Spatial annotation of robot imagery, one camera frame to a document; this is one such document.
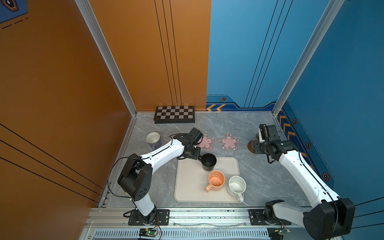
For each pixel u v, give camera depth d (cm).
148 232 71
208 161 88
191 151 73
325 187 42
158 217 73
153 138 98
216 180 85
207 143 102
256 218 72
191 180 85
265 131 62
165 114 116
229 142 103
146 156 49
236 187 82
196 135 70
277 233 70
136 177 45
